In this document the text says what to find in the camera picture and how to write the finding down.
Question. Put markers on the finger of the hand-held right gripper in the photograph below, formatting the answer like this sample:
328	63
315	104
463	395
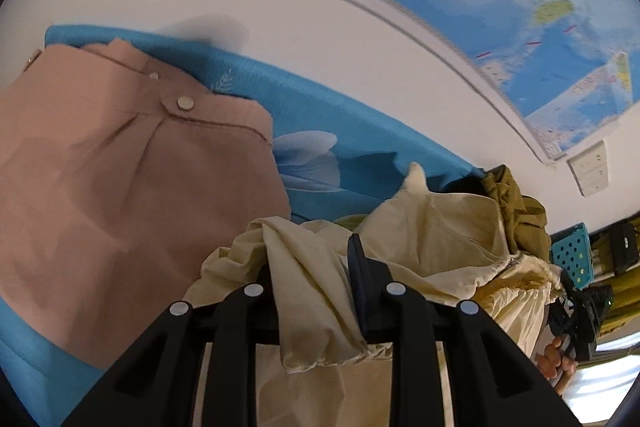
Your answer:
557	324

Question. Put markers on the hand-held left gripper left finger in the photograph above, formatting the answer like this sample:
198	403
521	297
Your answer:
250	307

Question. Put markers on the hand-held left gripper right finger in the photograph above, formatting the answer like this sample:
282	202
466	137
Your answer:
362	287

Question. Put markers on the cream garment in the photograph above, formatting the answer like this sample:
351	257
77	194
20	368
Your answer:
440	232

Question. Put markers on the person's right hand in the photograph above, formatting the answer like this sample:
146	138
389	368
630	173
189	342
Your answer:
550	357

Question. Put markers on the teal plastic basket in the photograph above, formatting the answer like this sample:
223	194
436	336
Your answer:
572	254

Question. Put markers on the black handbag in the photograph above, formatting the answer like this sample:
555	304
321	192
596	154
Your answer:
625	242

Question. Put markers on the olive garment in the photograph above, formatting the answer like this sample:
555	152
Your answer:
515	207

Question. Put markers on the pink garment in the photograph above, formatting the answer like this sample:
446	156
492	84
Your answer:
125	187

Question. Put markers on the blue floral bed sheet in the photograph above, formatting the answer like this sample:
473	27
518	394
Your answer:
325	117

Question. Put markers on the white wall socket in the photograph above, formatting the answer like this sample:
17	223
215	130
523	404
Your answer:
590	168

